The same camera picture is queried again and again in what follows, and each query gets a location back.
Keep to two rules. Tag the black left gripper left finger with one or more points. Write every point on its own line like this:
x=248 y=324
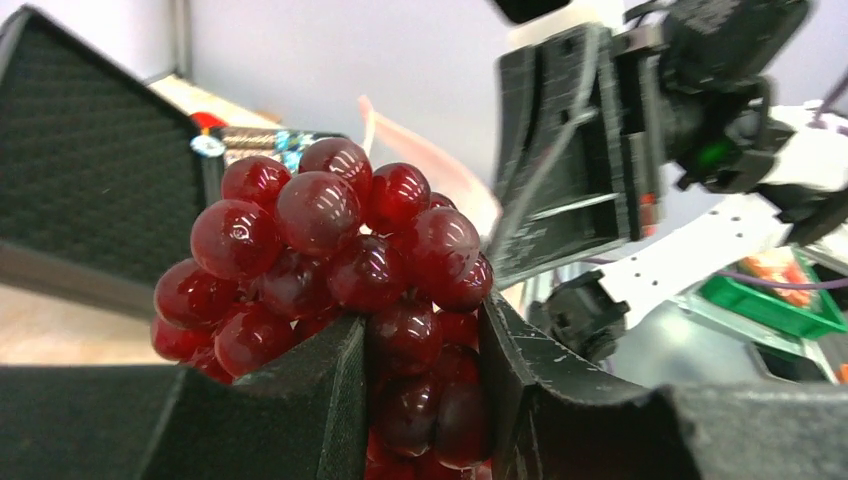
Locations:
x=302 y=416

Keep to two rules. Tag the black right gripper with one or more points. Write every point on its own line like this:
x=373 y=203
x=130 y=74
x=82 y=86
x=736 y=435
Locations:
x=590 y=115

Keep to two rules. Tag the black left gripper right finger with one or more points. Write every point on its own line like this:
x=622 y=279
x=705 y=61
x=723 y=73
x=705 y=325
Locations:
x=557 y=416

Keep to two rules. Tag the red grape bunch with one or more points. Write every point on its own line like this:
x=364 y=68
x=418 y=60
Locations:
x=292 y=244

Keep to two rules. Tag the clear zip top bag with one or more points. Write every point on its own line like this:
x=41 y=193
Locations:
x=385 y=141

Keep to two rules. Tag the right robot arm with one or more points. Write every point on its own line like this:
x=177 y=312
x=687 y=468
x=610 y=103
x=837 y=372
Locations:
x=801 y=200

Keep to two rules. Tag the green crate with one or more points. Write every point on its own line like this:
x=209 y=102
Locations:
x=779 y=290

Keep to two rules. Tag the red round object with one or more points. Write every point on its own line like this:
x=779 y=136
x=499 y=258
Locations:
x=207 y=121

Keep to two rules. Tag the open black foam case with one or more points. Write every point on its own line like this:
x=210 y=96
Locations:
x=101 y=177

